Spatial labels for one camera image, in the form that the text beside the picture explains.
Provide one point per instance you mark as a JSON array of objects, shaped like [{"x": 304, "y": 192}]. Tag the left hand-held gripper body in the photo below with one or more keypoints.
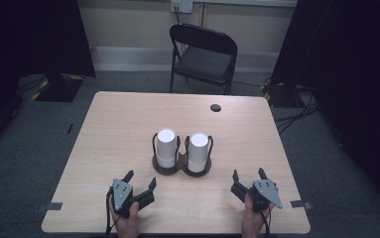
[{"x": 122, "y": 195}]

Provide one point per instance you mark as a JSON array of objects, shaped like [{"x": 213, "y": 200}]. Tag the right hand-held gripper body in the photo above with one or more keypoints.
[{"x": 265, "y": 190}]

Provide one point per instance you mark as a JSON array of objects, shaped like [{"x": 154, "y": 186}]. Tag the stack of white paper cups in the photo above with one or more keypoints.
[
  {"x": 198, "y": 150},
  {"x": 166, "y": 145}
]

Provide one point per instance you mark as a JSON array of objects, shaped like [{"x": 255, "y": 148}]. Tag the person's left hand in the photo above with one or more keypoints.
[{"x": 126, "y": 226}]

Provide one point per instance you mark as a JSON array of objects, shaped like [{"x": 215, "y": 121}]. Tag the person's right hand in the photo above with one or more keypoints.
[{"x": 252, "y": 223}]

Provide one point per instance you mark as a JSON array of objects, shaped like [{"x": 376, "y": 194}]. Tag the grey tape strip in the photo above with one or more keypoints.
[
  {"x": 300, "y": 204},
  {"x": 50, "y": 207}
]

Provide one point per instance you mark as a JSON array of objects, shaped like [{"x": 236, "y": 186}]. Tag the black table grommet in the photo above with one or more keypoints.
[{"x": 215, "y": 107}]

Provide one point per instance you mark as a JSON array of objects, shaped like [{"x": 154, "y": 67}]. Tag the black stand base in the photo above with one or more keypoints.
[
  {"x": 58, "y": 88},
  {"x": 283, "y": 95}
]

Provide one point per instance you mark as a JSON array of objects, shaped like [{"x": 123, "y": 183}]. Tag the black folding chair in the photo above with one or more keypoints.
[{"x": 204, "y": 59}]

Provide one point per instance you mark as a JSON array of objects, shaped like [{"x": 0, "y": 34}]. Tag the black curtain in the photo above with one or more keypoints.
[
  {"x": 353, "y": 66},
  {"x": 28, "y": 36}
]

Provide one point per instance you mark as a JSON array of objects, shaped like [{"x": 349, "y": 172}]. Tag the white wall outlet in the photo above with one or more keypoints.
[{"x": 181, "y": 6}]

